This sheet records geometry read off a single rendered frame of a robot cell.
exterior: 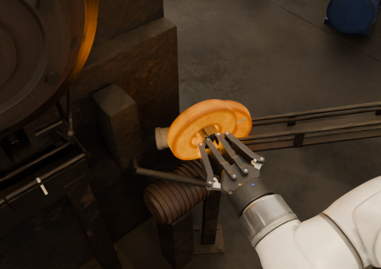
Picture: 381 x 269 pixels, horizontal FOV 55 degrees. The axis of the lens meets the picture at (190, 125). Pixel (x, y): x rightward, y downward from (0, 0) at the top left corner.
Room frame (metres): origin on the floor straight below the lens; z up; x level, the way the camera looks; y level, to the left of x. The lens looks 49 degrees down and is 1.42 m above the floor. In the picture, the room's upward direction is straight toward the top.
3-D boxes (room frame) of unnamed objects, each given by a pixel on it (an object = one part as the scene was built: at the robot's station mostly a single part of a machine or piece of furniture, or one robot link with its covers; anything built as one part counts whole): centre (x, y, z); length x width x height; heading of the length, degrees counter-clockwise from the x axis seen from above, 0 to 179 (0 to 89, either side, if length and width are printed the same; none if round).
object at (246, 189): (0.36, -0.10, 0.84); 0.09 x 0.08 x 0.07; 28
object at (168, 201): (0.58, 0.02, 0.27); 0.22 x 0.13 x 0.53; 129
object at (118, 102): (0.63, 0.19, 0.68); 0.11 x 0.08 x 0.24; 39
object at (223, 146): (0.42, -0.08, 0.84); 0.11 x 0.01 x 0.04; 26
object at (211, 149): (0.41, -0.06, 0.84); 0.11 x 0.01 x 0.04; 29
